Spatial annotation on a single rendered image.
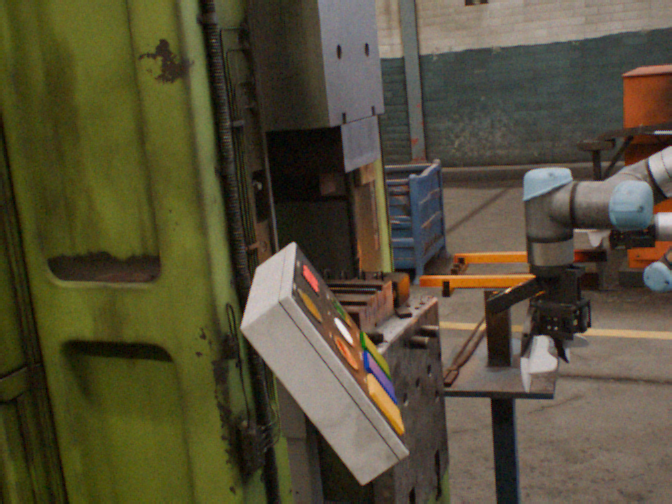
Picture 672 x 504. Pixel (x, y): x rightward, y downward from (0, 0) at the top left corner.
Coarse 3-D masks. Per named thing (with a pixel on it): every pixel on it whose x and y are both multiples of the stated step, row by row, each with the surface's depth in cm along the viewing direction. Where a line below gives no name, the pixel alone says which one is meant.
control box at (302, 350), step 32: (288, 256) 135; (256, 288) 128; (288, 288) 114; (320, 288) 137; (256, 320) 111; (288, 320) 112; (320, 320) 118; (352, 320) 146; (288, 352) 113; (320, 352) 113; (352, 352) 126; (288, 384) 114; (320, 384) 114; (352, 384) 114; (320, 416) 115; (352, 416) 115; (384, 416) 117; (352, 448) 116; (384, 448) 116
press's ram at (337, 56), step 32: (256, 0) 164; (288, 0) 161; (320, 0) 159; (352, 0) 173; (256, 32) 165; (288, 32) 162; (320, 32) 160; (352, 32) 173; (288, 64) 164; (320, 64) 161; (352, 64) 173; (288, 96) 166; (320, 96) 163; (352, 96) 173; (288, 128) 167
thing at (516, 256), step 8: (592, 248) 229; (600, 248) 228; (456, 256) 238; (464, 256) 237; (472, 256) 237; (480, 256) 236; (488, 256) 235; (496, 256) 235; (504, 256) 234; (512, 256) 233; (520, 256) 233; (576, 256) 229; (584, 256) 228; (592, 256) 227; (600, 256) 227
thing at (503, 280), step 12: (432, 276) 219; (444, 276) 218; (456, 276) 216; (468, 276) 215; (480, 276) 214; (492, 276) 213; (504, 276) 212; (516, 276) 211; (528, 276) 210; (588, 276) 205; (588, 288) 205
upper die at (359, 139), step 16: (320, 128) 170; (336, 128) 169; (352, 128) 173; (368, 128) 181; (272, 144) 175; (288, 144) 174; (304, 144) 172; (320, 144) 171; (336, 144) 169; (352, 144) 173; (368, 144) 181; (272, 160) 176; (288, 160) 175; (304, 160) 173; (320, 160) 172; (336, 160) 170; (352, 160) 173; (368, 160) 181
